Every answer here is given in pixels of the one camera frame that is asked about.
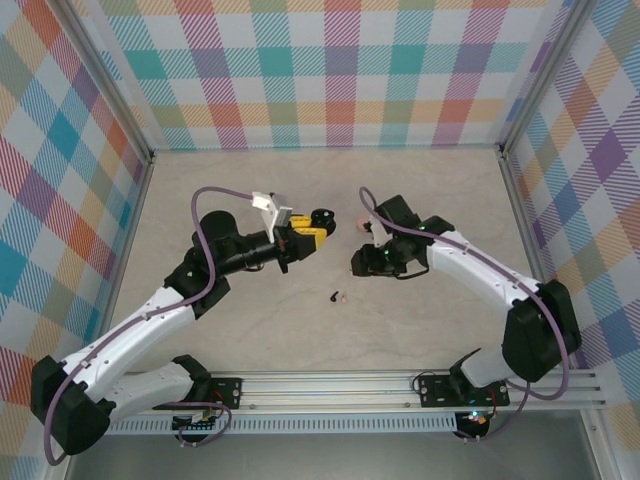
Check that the aluminium side rail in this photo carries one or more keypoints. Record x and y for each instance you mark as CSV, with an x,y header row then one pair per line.
x,y
530,250
127,250

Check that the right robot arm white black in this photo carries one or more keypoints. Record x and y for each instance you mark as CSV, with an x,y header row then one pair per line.
x,y
480,265

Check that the aluminium frame post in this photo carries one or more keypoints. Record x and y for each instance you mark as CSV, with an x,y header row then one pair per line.
x,y
111,80
540,75

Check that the long aluminium base rail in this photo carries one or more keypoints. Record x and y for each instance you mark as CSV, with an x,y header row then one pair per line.
x,y
325,390

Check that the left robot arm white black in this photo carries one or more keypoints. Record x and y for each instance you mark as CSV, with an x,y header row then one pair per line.
x,y
125,330

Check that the grey metal panel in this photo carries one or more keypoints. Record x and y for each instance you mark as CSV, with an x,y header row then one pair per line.
x,y
325,460

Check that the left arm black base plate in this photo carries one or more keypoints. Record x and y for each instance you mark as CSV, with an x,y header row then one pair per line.
x,y
230,392

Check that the thin aluminium wall rail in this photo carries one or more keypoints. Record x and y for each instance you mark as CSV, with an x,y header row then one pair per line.
x,y
325,149

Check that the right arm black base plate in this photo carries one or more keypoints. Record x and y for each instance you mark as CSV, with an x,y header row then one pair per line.
x,y
435,392

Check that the small pink ball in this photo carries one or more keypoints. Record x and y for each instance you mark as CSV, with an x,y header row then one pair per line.
x,y
360,223

